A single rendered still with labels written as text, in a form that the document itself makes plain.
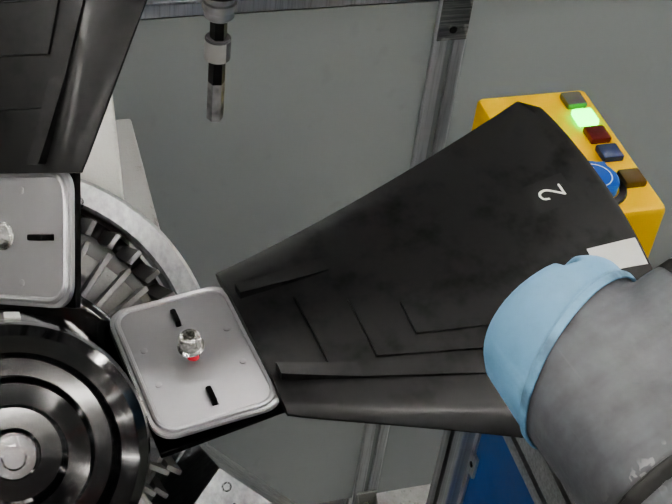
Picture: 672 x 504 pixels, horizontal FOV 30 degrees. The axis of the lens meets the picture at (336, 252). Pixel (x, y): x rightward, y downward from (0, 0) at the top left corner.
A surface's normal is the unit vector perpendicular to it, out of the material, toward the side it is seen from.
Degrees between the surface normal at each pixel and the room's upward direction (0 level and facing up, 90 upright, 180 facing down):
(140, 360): 3
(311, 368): 7
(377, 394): 11
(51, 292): 61
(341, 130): 90
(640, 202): 0
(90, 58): 53
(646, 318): 30
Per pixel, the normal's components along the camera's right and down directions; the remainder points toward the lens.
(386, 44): 0.27, 0.67
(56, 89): -0.43, -0.09
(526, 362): -0.79, -0.10
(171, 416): 0.05, -0.73
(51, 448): 0.27, 0.04
